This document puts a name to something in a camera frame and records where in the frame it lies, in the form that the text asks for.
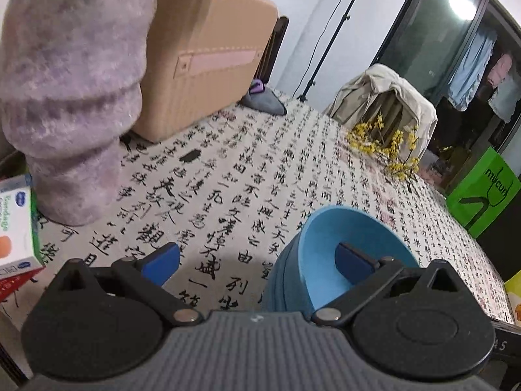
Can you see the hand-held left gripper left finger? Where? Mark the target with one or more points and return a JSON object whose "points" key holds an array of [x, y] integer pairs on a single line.
{"points": [[163, 262]]}

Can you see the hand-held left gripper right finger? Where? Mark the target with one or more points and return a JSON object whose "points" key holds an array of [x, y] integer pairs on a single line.
{"points": [[354, 260]]}

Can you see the blue bowl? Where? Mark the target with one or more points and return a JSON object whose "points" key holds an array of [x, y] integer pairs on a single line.
{"points": [[285, 281], [325, 232]]}

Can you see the yellow-green printed paper bag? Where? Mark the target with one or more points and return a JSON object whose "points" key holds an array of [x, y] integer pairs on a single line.
{"points": [[515, 293]]}

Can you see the yellow flower branch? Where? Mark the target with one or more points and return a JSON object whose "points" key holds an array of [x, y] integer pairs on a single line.
{"points": [[397, 167]]}

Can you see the green paper bag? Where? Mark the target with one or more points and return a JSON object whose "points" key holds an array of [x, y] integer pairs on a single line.
{"points": [[468, 189]]}

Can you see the red box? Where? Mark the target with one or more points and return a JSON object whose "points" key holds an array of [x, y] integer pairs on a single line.
{"points": [[16, 287]]}

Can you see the white and blue box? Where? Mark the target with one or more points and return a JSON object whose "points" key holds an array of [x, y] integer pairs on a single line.
{"points": [[16, 228]]}

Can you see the wooden chair under jacket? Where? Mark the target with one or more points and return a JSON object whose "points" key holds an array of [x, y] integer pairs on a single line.
{"points": [[386, 110]]}

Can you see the grey and purple cloth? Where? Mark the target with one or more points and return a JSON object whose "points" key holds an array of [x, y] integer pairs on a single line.
{"points": [[264, 102]]}

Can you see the beige jacket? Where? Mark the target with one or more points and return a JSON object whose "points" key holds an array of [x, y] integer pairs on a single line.
{"points": [[390, 77]]}

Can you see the fuzzy purple garment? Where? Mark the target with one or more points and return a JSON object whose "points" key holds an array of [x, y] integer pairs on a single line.
{"points": [[69, 69]]}

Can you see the hanging white garment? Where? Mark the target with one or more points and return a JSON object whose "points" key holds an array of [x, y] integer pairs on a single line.
{"points": [[506, 97]]}

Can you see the hanging light blue shirt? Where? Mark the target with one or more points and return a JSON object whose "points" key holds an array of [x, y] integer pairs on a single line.
{"points": [[472, 69]]}

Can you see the hanging pink garment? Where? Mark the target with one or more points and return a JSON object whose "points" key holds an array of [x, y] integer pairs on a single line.
{"points": [[498, 69]]}

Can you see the dark wooden chair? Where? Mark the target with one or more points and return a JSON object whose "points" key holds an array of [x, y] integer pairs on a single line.
{"points": [[279, 32]]}

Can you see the dark sliding glass door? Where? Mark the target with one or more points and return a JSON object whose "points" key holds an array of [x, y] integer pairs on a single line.
{"points": [[423, 28]]}

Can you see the studio light on tripod stand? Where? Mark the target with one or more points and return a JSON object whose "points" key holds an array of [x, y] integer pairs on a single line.
{"points": [[344, 18]]}

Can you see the pink ribbed suitcase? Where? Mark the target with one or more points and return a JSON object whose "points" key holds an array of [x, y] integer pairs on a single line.
{"points": [[211, 20]]}

